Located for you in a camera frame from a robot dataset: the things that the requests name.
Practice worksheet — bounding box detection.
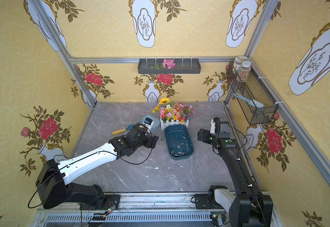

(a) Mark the yellow handled blue garden fork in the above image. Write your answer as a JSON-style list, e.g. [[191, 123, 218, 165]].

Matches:
[[112, 124, 135, 135]]

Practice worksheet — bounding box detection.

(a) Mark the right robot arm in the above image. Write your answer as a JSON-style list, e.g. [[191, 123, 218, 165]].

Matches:
[[198, 117, 274, 227]]

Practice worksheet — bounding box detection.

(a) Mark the light blue brush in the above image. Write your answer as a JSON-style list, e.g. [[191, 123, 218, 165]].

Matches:
[[233, 93, 264, 109]]

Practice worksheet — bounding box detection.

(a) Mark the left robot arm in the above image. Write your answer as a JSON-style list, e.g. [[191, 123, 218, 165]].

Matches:
[[36, 124, 159, 210]]

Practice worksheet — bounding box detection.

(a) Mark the black wire mesh basket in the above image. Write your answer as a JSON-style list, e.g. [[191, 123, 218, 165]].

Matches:
[[227, 62, 278, 124]]

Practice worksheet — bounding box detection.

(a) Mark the aluminium front rail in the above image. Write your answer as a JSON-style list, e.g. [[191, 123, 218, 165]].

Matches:
[[31, 192, 228, 227]]

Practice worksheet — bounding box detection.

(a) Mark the clear jar white lid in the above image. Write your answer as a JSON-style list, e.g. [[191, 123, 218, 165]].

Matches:
[[233, 56, 250, 73]]

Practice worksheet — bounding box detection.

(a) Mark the light blue plastic scoop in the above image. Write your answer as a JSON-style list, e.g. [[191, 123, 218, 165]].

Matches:
[[140, 115, 160, 130]]

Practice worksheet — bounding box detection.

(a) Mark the dark teal storage box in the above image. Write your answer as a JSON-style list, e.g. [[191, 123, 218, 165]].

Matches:
[[165, 124, 194, 160]]

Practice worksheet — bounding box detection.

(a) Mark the white picket flower planter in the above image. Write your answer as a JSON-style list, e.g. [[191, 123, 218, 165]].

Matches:
[[152, 98, 195, 130]]

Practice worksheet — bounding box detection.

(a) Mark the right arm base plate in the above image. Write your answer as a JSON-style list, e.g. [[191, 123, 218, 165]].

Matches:
[[194, 194, 223, 210]]

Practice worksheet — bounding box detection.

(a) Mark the aluminium corner frame post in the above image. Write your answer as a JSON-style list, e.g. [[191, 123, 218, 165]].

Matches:
[[23, 1, 98, 109]]

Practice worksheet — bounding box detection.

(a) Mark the clear jar beige lid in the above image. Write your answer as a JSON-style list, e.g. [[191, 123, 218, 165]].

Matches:
[[236, 61, 251, 82]]

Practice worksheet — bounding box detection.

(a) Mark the dark grey wall shelf tray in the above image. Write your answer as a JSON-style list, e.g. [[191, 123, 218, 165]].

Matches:
[[138, 57, 202, 74]]

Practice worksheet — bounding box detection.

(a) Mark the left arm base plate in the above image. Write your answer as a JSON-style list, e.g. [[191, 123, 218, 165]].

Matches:
[[80, 194, 121, 211]]

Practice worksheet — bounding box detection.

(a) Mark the pink flower on shelf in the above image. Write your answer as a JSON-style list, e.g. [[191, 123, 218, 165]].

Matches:
[[161, 59, 176, 69]]

